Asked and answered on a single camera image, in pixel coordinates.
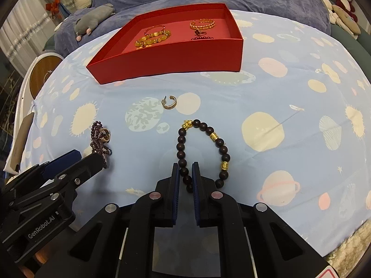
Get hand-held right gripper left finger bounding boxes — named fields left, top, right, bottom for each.
left=35, top=163, right=181, bottom=278

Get yellow-green beaded bracelet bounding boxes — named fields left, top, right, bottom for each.
left=145, top=29, right=172, bottom=39

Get brown flat panel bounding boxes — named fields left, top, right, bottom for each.
left=10, top=113, right=35, bottom=174

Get cream fluffy cloth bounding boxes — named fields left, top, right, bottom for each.
left=325, top=223, right=369, bottom=273

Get dark garnet multi-wrap bracelet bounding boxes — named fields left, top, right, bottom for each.
left=90, top=120, right=113, bottom=169

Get red beaded bracelet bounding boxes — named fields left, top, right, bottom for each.
left=191, top=29, right=215, bottom=40

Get dark green cushioned bed frame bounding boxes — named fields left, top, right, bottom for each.
left=316, top=0, right=371, bottom=84

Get dark glass window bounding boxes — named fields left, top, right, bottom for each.
left=0, top=61, right=26, bottom=157

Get beige cookie plush toy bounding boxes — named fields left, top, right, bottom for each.
left=332, top=4, right=361, bottom=39

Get red ribbon bow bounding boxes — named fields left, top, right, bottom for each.
left=46, top=0, right=61, bottom=21

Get orange beaded bracelet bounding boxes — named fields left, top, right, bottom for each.
left=134, top=35, right=169, bottom=48

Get small gold hoop earring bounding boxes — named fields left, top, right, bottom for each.
left=161, top=94, right=178, bottom=110

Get gold chain bracelet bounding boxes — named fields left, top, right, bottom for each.
left=190, top=19, right=216, bottom=31

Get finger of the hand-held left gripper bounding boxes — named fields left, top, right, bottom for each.
left=8, top=152, right=105, bottom=207
left=1, top=150, right=82, bottom=193

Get black beaded bracelet gold charms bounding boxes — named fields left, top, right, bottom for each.
left=176, top=119, right=231, bottom=193

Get red cardboard box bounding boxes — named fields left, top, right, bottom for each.
left=86, top=3, right=243, bottom=85

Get white device with wooden disc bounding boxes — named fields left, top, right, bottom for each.
left=3, top=53, right=64, bottom=177

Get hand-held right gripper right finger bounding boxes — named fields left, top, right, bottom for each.
left=192, top=162, right=337, bottom=278

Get grey mouse plush toy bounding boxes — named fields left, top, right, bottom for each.
left=74, top=3, right=116, bottom=41

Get white curtain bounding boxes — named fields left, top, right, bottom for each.
left=0, top=0, right=73, bottom=73

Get cream beaded plush toy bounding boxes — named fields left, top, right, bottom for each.
left=320, top=0, right=345, bottom=28

